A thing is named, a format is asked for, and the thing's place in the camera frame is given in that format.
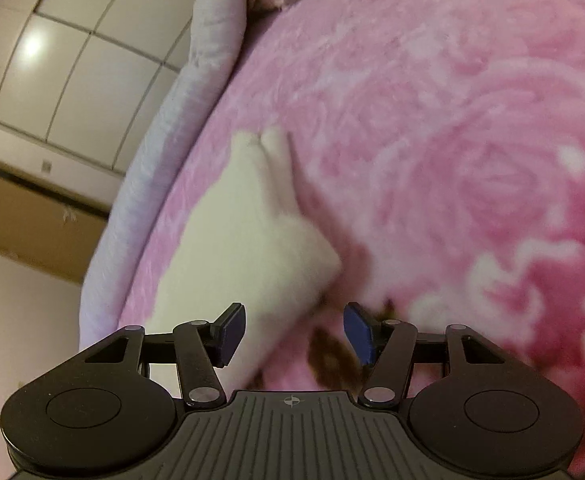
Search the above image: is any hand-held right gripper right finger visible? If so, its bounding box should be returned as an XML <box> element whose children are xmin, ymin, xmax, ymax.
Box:
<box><xmin>343</xmin><ymin>302</ymin><xmax>503</xmax><ymax>407</ymax></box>

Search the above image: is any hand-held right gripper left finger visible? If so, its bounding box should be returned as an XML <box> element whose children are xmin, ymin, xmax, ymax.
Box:
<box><xmin>85</xmin><ymin>302</ymin><xmax>247</xmax><ymax>407</ymax></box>

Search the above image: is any cream zip jacket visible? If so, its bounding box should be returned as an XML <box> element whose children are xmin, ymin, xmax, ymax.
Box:
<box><xmin>145</xmin><ymin>129</ymin><xmax>343</xmax><ymax>391</ymax></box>

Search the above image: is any pink floral blanket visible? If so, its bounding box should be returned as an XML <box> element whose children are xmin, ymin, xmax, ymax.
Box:
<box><xmin>117</xmin><ymin>0</ymin><xmax>585</xmax><ymax>476</ymax></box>

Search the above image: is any brown wooden cabinet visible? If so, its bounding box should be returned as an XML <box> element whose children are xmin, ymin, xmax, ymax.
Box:
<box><xmin>0</xmin><ymin>152</ymin><xmax>110</xmax><ymax>286</ymax></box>

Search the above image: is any white wardrobe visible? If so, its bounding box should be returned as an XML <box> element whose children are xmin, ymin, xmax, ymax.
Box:
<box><xmin>0</xmin><ymin>0</ymin><xmax>208</xmax><ymax>206</ymax></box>

